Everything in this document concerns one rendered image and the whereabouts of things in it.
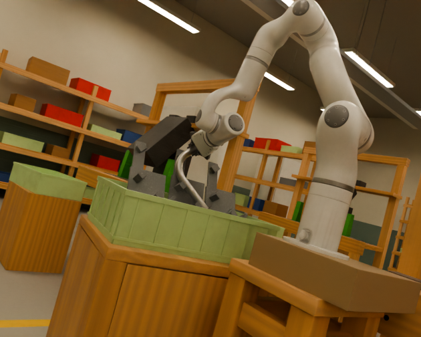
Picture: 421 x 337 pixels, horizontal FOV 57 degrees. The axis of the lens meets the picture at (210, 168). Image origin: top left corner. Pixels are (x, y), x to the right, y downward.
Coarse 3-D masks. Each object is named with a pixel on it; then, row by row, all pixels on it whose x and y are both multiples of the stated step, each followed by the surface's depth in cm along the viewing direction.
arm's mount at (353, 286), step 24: (264, 240) 109; (264, 264) 106; (288, 264) 100; (312, 264) 95; (336, 264) 90; (360, 264) 106; (312, 288) 93; (336, 288) 88; (360, 288) 87; (384, 288) 93; (408, 288) 101; (384, 312) 95; (408, 312) 102
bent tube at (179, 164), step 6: (186, 150) 158; (192, 150) 158; (180, 156) 155; (186, 156) 157; (180, 162) 154; (180, 168) 154; (180, 174) 153; (180, 180) 153; (186, 180) 154; (186, 186) 153; (192, 192) 154; (192, 198) 154; (198, 198) 154; (204, 204) 155
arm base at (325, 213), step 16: (320, 192) 108; (336, 192) 107; (304, 208) 113; (320, 208) 107; (336, 208) 107; (304, 224) 110; (320, 224) 107; (336, 224) 107; (288, 240) 108; (304, 240) 108; (320, 240) 106; (336, 240) 107; (336, 256) 103
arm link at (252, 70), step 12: (252, 60) 134; (240, 72) 136; (252, 72) 134; (264, 72) 136; (240, 84) 135; (252, 84) 135; (216, 96) 132; (228, 96) 133; (240, 96) 135; (252, 96) 137; (204, 108) 133; (204, 120) 133; (216, 120) 134
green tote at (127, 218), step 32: (96, 192) 149; (128, 192) 118; (96, 224) 138; (128, 224) 119; (160, 224) 124; (192, 224) 129; (224, 224) 135; (256, 224) 140; (192, 256) 130; (224, 256) 135
